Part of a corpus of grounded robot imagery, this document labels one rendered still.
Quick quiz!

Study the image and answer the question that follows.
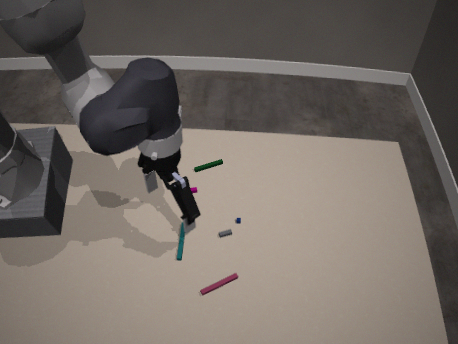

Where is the pink rod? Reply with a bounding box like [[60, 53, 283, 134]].
[[200, 273, 238, 295]]

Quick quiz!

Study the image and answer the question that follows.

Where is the turquoise rod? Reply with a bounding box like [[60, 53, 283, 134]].
[[177, 222, 185, 261]]

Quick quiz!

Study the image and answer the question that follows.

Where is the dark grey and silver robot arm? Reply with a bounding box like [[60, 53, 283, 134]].
[[0, 0, 183, 210]]

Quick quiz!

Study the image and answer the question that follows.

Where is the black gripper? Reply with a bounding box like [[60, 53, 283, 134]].
[[137, 148, 201, 234]]

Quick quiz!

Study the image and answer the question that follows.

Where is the grey rod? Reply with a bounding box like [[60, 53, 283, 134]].
[[219, 229, 232, 238]]

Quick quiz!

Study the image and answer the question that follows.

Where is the dark green rod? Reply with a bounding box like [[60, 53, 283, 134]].
[[194, 159, 223, 172]]

